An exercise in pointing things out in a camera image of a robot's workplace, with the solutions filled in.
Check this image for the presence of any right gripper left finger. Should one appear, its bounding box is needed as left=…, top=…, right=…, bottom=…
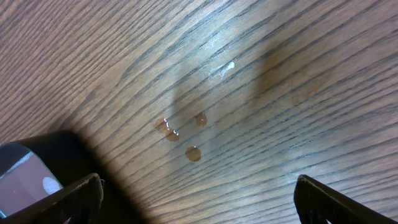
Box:
left=1, top=173, right=103, bottom=224

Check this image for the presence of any black water tray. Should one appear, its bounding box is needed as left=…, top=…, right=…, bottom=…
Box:
left=1, top=131, right=145, bottom=224

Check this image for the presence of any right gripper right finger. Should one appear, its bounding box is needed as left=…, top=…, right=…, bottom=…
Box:
left=294, top=175, right=397, bottom=224

